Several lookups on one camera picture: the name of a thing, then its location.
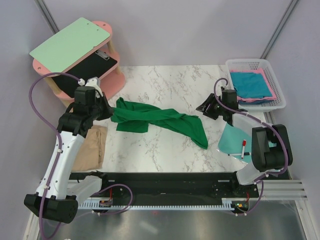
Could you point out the light green board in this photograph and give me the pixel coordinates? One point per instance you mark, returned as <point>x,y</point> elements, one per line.
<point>69,46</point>

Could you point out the red capped marker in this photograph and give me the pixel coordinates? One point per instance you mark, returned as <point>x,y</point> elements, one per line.
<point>244,142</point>

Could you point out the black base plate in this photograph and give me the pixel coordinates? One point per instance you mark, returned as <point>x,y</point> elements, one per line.
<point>181,188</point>

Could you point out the black capped marker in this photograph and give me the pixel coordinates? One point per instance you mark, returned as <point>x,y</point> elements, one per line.
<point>240,154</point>

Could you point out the beige folded t shirt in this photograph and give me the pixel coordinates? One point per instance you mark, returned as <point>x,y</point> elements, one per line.
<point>91,154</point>

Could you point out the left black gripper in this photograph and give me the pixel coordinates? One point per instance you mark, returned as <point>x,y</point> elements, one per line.
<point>108,111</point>

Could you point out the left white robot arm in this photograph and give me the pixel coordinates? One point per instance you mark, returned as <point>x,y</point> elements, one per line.
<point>53,199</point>

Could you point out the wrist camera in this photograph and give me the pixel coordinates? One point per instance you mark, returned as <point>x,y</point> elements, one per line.
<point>229,98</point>
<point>88,91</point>

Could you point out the green t shirt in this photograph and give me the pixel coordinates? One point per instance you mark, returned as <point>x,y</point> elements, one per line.
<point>135,117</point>

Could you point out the white slotted cable duct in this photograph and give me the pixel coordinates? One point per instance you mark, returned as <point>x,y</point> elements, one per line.
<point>101,204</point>

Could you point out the pink t shirt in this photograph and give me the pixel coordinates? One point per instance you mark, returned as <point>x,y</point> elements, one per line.
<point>251,101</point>

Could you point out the blue t shirt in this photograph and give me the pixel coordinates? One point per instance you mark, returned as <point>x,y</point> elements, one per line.
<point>250,85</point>

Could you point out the pink tiered shelf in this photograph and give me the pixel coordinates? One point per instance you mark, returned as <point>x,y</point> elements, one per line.
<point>111,82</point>

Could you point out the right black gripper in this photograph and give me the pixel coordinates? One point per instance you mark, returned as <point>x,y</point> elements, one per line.
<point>209,112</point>

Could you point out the aluminium rail frame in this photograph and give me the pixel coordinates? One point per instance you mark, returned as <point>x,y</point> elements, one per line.
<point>267,189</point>

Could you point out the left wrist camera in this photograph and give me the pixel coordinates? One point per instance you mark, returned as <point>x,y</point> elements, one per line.
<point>88,91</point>

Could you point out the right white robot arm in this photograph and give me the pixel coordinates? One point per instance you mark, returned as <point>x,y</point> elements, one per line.
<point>270,145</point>

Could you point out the teal cutting board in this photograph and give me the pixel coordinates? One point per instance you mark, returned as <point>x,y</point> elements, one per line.
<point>231,143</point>

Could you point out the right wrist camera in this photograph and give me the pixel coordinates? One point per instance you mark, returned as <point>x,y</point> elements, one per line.
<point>229,98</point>

